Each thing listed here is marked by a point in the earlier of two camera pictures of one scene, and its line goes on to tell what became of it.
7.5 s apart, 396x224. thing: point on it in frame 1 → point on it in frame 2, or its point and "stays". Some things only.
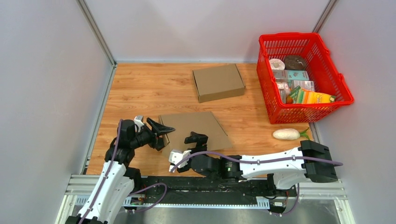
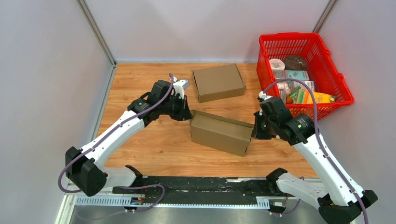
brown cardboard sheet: [202, 122] → [229, 135]
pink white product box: [285, 88] stays
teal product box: [290, 75] stays
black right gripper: [201, 140] → [258, 134]
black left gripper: [159, 129] → [185, 114]
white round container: [277, 64] stays
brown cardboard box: [218, 82] stays
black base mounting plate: [183, 191] stays
